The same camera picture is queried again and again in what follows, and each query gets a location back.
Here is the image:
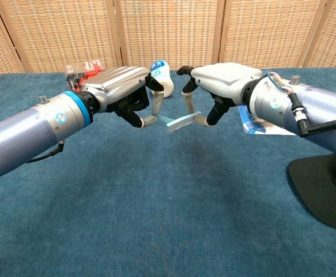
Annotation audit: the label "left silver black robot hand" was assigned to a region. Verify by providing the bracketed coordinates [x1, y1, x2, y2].
[80, 66, 167, 129]

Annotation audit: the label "blue hair clip card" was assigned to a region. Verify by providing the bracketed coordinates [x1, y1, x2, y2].
[237, 104, 297, 137]

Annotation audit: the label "woven rattan folding screen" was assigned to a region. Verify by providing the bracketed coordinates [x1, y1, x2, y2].
[0, 0, 336, 76]

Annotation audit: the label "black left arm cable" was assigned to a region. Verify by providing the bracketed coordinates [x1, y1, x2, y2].
[25, 139, 67, 164]

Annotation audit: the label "black baseball cap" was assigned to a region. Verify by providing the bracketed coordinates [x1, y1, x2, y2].
[288, 153, 336, 233]

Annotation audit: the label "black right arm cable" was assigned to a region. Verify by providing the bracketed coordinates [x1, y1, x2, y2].
[288, 92, 336, 138]

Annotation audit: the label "clear box with red toy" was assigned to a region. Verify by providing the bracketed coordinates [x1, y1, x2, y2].
[66, 59, 108, 89]

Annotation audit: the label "coloured right wrist wires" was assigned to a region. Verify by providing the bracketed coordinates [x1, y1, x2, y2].
[263, 70, 295, 95]

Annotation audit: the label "white plastic bottle blue label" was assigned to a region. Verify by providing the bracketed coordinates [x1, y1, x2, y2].
[149, 60, 175, 99]

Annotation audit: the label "blue table mat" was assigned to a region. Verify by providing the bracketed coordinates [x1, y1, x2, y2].
[0, 66, 336, 277]

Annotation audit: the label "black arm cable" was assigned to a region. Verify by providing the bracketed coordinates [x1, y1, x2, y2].
[25, 139, 67, 164]
[288, 92, 336, 138]

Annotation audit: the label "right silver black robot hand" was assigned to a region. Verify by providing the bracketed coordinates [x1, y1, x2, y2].
[176, 62, 266, 128]

